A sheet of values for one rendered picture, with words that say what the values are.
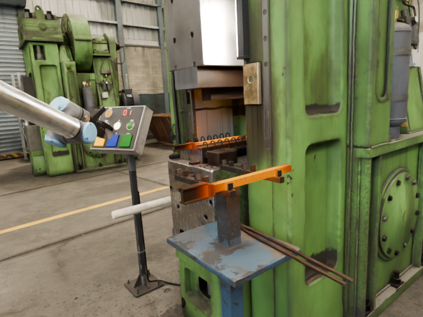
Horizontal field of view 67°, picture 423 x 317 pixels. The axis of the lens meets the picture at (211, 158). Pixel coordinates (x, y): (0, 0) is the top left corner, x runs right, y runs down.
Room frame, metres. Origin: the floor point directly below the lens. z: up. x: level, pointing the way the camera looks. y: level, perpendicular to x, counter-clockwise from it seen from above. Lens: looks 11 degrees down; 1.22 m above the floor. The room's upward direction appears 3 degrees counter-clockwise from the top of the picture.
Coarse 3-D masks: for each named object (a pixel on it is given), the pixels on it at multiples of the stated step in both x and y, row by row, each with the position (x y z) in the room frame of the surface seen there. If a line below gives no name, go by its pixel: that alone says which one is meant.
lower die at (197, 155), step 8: (208, 144) 1.57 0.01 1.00; (216, 144) 1.58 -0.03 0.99; (224, 144) 1.57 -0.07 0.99; (232, 144) 1.60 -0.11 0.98; (240, 144) 1.64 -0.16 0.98; (184, 152) 1.61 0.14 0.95; (192, 152) 1.55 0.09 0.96; (200, 152) 1.50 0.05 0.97; (240, 152) 1.64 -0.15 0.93; (192, 160) 1.56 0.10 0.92; (200, 160) 1.50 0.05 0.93
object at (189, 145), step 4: (232, 136) 1.72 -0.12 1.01; (236, 136) 1.71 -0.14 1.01; (208, 140) 1.62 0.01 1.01; (216, 140) 1.62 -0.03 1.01; (180, 144) 1.51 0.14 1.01; (184, 144) 1.50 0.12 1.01; (188, 144) 1.52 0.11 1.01; (192, 144) 1.52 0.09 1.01; (196, 144) 1.54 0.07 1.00; (200, 144) 1.56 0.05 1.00; (176, 148) 1.48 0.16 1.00; (180, 148) 1.50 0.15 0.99; (184, 148) 1.51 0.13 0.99; (188, 148) 1.51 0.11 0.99; (192, 148) 1.52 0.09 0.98
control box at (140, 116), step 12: (108, 108) 2.00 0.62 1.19; (120, 108) 1.95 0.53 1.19; (132, 108) 1.90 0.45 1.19; (144, 108) 1.86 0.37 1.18; (108, 120) 1.95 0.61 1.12; (120, 120) 1.90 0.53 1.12; (132, 120) 1.86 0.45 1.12; (144, 120) 1.85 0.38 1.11; (120, 132) 1.86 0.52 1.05; (132, 132) 1.81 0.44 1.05; (144, 132) 1.84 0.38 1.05; (132, 144) 1.77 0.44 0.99; (144, 144) 1.83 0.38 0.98
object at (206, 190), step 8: (272, 168) 1.04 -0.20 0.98; (280, 168) 1.04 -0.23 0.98; (288, 168) 1.06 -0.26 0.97; (240, 176) 0.95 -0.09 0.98; (248, 176) 0.95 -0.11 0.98; (256, 176) 0.97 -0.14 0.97; (264, 176) 0.99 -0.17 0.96; (272, 176) 1.01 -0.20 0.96; (192, 184) 0.85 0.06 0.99; (200, 184) 0.84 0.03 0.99; (208, 184) 0.86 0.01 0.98; (216, 184) 0.87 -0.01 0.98; (224, 184) 0.89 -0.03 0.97; (240, 184) 0.93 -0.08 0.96; (184, 192) 0.81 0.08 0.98; (192, 192) 0.83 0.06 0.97; (200, 192) 0.84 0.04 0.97; (208, 192) 0.85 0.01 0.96; (184, 200) 0.81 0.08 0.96; (192, 200) 0.83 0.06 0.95; (200, 200) 0.83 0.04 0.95
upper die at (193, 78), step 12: (180, 72) 1.60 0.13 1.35; (192, 72) 1.52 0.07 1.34; (204, 72) 1.51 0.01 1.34; (216, 72) 1.55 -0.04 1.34; (228, 72) 1.60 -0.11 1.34; (240, 72) 1.65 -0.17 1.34; (180, 84) 1.61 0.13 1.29; (192, 84) 1.52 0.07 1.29; (204, 84) 1.51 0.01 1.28; (216, 84) 1.55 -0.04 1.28; (228, 84) 1.60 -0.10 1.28; (240, 84) 1.65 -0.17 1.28
